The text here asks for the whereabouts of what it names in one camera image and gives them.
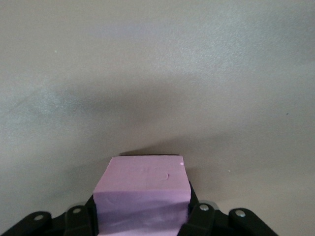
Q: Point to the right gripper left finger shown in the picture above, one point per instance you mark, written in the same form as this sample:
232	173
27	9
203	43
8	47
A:
73	221

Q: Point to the pink foam cube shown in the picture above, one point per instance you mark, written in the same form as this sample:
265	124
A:
142	184

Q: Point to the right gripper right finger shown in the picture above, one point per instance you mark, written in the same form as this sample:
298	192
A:
204	221

